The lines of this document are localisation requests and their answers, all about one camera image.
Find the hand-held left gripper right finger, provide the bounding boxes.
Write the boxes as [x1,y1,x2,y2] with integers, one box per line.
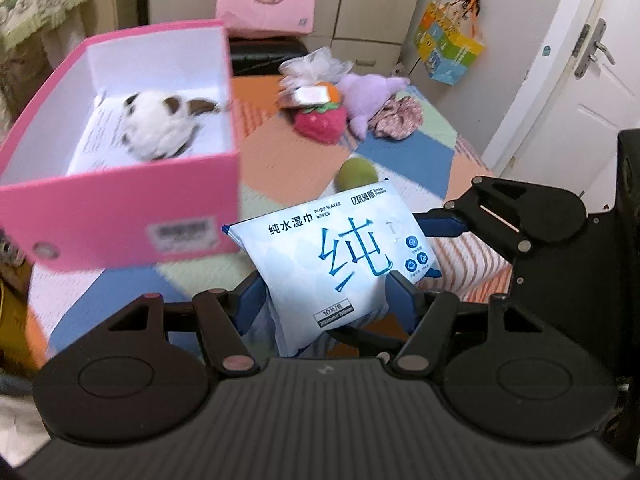
[382,270,546,376]

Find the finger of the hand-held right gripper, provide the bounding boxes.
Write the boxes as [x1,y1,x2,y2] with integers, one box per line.
[414,176,533,256]

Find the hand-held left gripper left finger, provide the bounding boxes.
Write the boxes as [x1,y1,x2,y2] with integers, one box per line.
[105,272,271,376]

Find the wet wipes pack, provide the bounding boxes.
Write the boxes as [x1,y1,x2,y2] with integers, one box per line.
[221,178,442,358]

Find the purple plush toy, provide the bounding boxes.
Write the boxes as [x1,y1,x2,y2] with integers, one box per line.
[339,73,411,138]

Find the pink cardboard box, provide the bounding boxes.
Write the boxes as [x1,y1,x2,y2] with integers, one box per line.
[0,19,242,268]

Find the red strawberry plush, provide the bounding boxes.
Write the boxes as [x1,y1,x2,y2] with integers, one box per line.
[293,101,348,147]

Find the white and brown plush toy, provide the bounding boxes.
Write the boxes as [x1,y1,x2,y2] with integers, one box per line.
[121,91,232,161]

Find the green ball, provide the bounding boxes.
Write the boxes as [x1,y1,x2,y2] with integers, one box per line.
[334,157,378,193]

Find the floral fabric pouch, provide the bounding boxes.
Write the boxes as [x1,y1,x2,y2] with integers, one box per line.
[369,97,423,140]

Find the white door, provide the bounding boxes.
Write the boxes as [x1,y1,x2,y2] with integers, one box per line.
[480,0,640,181]

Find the colourful hanging gift bag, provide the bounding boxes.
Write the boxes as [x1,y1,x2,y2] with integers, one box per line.
[414,0,488,87]

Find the clear plastic bag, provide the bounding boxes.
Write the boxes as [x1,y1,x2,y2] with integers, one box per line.
[278,46,353,92]

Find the beige wardrobe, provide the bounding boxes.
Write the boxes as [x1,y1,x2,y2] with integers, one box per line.
[147,0,431,81]

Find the black suitcase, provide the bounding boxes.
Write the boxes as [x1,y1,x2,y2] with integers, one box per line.
[229,37,310,78]

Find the cream and green knit cardigan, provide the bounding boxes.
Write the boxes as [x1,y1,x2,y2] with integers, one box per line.
[0,0,81,51]

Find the metal door handle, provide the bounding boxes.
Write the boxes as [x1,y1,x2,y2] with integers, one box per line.
[575,19,617,78]

